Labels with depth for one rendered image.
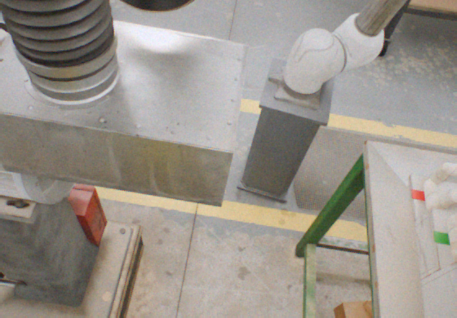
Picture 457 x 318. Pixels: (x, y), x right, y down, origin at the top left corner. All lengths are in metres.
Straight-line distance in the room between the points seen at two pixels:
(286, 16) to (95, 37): 2.78
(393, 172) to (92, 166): 0.94
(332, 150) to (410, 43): 1.24
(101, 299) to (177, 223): 0.58
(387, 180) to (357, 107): 1.49
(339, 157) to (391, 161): 1.14
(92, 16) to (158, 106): 0.12
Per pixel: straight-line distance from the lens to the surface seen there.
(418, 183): 1.28
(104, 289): 1.68
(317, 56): 1.48
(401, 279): 1.15
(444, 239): 1.13
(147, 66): 0.52
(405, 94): 2.95
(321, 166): 2.35
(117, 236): 1.74
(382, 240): 1.16
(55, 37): 0.42
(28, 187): 0.74
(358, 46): 1.58
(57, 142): 0.52
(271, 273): 2.02
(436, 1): 3.03
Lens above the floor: 1.90
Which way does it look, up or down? 56 degrees down
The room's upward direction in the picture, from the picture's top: 11 degrees clockwise
